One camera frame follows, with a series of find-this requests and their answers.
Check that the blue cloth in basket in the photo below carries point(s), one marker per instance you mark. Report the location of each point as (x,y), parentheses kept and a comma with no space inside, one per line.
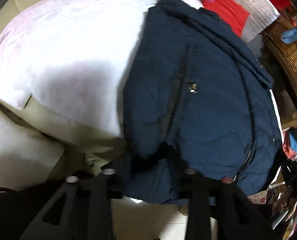
(289,36)

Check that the wicker basket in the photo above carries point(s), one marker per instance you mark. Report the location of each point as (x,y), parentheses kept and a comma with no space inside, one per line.
(273,34)

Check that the white pink bed blanket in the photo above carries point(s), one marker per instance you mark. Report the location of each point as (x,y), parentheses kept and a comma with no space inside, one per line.
(75,70)

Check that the silver foil insulation board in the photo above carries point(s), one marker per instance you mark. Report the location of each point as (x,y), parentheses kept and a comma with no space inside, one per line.
(262,13)

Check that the navy blue padded jacket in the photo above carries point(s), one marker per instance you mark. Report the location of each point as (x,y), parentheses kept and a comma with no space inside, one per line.
(196,97)

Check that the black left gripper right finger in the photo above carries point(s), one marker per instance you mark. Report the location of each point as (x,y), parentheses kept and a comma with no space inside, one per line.
(237,217)

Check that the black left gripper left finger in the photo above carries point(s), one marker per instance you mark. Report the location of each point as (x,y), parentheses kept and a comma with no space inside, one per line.
(80,209)

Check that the red pillow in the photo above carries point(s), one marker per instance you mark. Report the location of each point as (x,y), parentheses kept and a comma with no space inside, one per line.
(231,12)

